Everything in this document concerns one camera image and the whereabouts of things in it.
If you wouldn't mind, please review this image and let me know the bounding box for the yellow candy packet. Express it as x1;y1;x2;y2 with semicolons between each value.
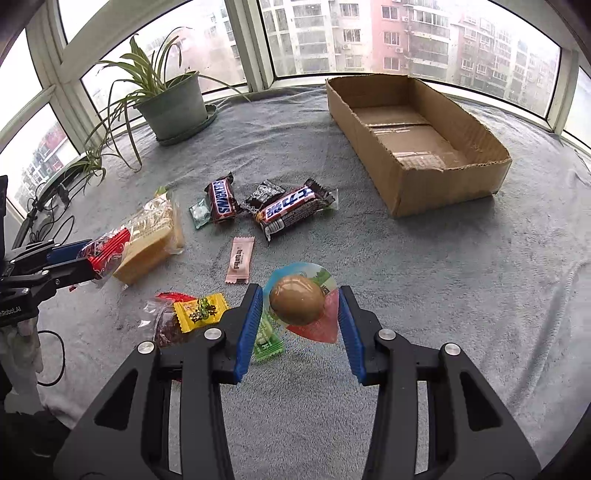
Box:
173;293;229;334

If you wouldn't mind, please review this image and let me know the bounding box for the small black candy wrapper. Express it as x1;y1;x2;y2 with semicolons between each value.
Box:
242;179;286;215

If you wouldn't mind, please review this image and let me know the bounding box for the red striped snack packet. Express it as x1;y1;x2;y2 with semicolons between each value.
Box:
68;226;131;292

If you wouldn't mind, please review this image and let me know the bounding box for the open cardboard box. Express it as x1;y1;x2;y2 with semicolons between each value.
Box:
325;74;512;218

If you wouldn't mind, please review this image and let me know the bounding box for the black cable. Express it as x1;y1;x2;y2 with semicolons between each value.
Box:
13;184;77;387

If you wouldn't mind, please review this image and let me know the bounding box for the green potted spider plant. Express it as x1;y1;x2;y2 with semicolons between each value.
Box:
72;28;249;181

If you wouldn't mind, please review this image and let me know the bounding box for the large Snickers bar Chinese label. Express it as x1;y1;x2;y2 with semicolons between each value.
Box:
254;178;339;243

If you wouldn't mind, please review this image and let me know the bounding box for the packaged braised egg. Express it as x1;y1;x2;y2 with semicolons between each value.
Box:
263;262;339;344

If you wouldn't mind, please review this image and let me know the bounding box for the pink snack sachet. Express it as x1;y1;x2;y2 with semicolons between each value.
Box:
225;237;256;284

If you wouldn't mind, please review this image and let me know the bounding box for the red jujube snack bag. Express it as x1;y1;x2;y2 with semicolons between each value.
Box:
139;292;194;349

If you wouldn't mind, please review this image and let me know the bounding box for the small teal candy packet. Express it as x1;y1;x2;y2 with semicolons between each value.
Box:
188;197;211;230

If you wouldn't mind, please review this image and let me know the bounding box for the brown Snickers bar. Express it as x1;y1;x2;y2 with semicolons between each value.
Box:
204;173;242;223

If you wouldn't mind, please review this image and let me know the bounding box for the white gloved left hand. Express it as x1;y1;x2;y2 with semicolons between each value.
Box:
1;317;43;395

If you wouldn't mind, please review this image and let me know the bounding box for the bagged sliced bread loaf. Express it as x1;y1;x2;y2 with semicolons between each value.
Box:
113;192;185;286

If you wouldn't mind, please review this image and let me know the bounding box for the green candy packet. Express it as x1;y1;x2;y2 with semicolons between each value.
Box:
252;313;283;363

